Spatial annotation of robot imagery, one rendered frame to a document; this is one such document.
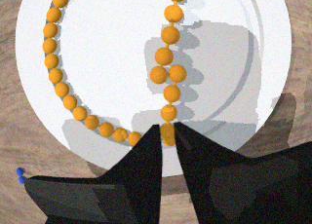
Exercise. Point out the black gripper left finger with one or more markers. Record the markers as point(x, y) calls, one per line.
point(128, 193)

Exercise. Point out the blue bead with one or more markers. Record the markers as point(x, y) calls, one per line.
point(19, 171)
point(22, 179)

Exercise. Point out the white round plate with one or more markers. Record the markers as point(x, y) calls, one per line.
point(236, 54)

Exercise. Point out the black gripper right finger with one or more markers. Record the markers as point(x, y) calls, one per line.
point(220, 180)

